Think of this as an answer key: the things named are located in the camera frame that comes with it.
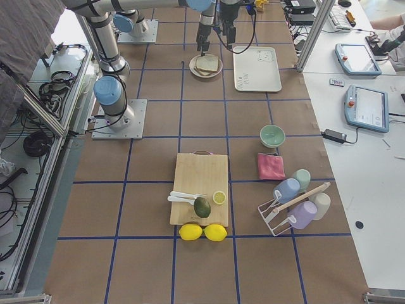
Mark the purple cup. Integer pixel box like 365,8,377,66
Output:
287,201,318,229

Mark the bread slice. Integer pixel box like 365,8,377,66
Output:
194,54,219,76

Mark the black power adapter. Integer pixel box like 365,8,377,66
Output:
321,129,347,144

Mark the small card box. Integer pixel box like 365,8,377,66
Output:
329,78,345,87

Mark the green cup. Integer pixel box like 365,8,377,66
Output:
291,168,311,193

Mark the yellow lemon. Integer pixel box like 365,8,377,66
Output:
203,224,228,242
178,224,203,241

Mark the white wire cup rack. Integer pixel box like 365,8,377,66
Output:
257,190,298,237

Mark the light green bowl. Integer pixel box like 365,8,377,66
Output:
259,125,285,148

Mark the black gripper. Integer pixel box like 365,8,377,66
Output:
196,14,215,56

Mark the near teach pendant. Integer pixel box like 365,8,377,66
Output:
344,85,389,133

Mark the beige cup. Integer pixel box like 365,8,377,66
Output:
308,193,331,220

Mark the white knife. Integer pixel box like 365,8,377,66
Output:
170,191,207,199

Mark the blue cup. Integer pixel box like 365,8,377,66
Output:
273,178,300,204

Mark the yellow lemon left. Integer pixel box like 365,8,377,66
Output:
178,224,203,241

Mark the second arm gripper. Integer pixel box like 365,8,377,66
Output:
220,0,240,43

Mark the cream bear tray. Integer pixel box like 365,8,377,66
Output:
233,46,282,92

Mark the teach pendant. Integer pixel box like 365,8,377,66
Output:
344,85,389,133
335,44,382,77

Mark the white keyboard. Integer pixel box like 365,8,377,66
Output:
328,5,352,30

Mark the wooden cutting board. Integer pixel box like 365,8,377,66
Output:
170,153,229,227

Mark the avocado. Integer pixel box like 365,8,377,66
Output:
193,197,211,218

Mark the yellow lemon right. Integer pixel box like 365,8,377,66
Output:
203,224,228,242

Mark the far teach pendant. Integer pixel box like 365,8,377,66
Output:
335,44,382,77

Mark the lemon half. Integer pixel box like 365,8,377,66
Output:
212,191,227,205

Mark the pink cloth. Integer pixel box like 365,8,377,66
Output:
258,153,285,181

